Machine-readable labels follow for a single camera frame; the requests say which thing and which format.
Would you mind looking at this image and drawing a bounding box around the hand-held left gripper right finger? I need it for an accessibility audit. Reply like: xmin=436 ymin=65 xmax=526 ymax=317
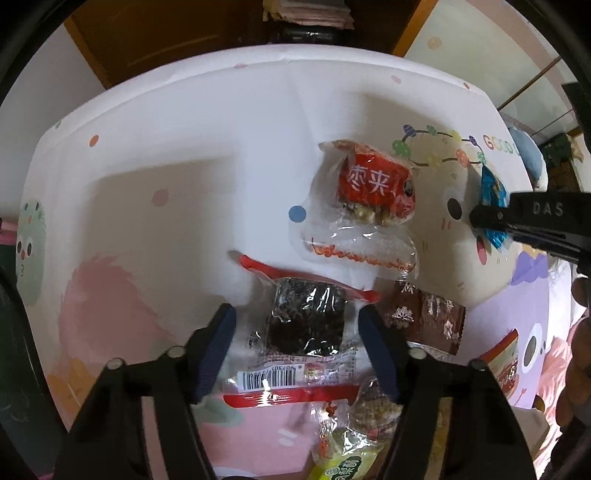
xmin=359 ymin=305 xmax=539 ymax=480

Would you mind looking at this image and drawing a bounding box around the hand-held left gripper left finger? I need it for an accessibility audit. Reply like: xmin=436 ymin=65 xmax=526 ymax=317
xmin=55 ymin=302 xmax=237 ymax=480

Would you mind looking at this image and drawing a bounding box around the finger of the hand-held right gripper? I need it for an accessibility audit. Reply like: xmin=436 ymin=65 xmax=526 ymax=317
xmin=470 ymin=203 xmax=513 ymax=232

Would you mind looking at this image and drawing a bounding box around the blue candy wrapper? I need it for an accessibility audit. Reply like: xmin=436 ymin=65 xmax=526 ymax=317
xmin=479 ymin=165 xmax=512 ymax=250

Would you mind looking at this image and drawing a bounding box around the clear nut snack packet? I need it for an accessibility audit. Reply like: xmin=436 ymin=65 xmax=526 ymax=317
xmin=348 ymin=376 xmax=402 ymax=446

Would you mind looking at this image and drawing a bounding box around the brown snowflake packet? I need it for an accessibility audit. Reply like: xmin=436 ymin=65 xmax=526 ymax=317
xmin=379 ymin=281 xmax=467 ymax=356

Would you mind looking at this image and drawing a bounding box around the dark seaweed snack packet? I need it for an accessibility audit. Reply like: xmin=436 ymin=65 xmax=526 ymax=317
xmin=229 ymin=250 xmax=380 ymax=408

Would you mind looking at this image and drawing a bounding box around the green candy packet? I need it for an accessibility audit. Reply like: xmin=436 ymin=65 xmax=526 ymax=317
xmin=307 ymin=427 xmax=382 ymax=480

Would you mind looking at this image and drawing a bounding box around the red label clear packet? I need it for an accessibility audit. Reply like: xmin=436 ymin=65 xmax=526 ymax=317
xmin=290 ymin=139 xmax=419 ymax=280

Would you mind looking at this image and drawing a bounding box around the person's right hand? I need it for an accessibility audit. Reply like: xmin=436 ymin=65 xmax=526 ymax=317
xmin=554 ymin=276 xmax=591 ymax=462

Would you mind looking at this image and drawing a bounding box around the blue white plush cushion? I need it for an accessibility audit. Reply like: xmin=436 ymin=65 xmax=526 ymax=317
xmin=508 ymin=127 xmax=549 ymax=190

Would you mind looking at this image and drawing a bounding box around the dark green cloth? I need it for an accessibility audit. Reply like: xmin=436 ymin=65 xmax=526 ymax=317
xmin=542 ymin=134 xmax=579 ymax=168

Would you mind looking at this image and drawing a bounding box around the pink blanket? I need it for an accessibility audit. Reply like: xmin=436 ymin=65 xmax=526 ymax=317
xmin=538 ymin=339 xmax=573 ymax=408

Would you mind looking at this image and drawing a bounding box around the floral sliding wardrobe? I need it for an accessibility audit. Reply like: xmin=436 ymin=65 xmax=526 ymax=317
xmin=404 ymin=0 xmax=578 ymax=139

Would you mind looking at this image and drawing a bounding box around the wooden corner shelf unit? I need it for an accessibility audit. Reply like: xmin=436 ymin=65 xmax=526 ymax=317
xmin=259 ymin=0 xmax=439 ymax=58

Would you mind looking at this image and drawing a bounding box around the cartoon printed tablecloth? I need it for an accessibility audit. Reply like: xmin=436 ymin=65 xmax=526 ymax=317
xmin=18 ymin=44 xmax=573 ymax=480

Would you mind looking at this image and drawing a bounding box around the black bag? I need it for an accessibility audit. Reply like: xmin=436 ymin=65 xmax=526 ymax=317
xmin=272 ymin=25 xmax=356 ymax=45

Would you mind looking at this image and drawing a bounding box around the stack of folded towels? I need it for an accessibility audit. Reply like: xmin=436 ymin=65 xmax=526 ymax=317
xmin=262 ymin=0 xmax=355 ymax=29

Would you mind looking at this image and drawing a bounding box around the brown wooden door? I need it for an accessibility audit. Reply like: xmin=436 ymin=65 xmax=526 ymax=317
xmin=65 ymin=0 xmax=278 ymax=88

